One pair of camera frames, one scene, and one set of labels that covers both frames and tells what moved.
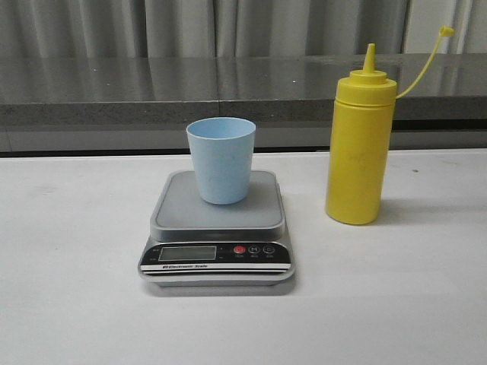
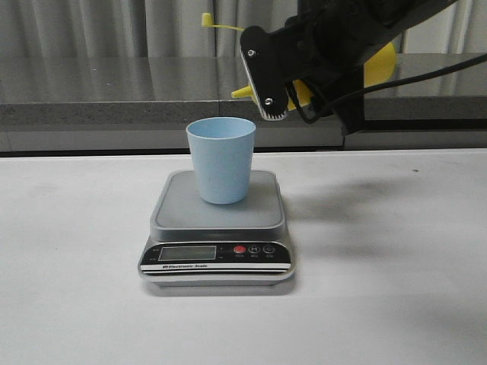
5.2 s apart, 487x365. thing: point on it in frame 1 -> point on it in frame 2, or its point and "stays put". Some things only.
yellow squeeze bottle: [365, 104] -> [379, 71]
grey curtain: [239, 28] stays put
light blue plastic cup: [223, 150] stays put
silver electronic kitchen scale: [193, 243] stays put
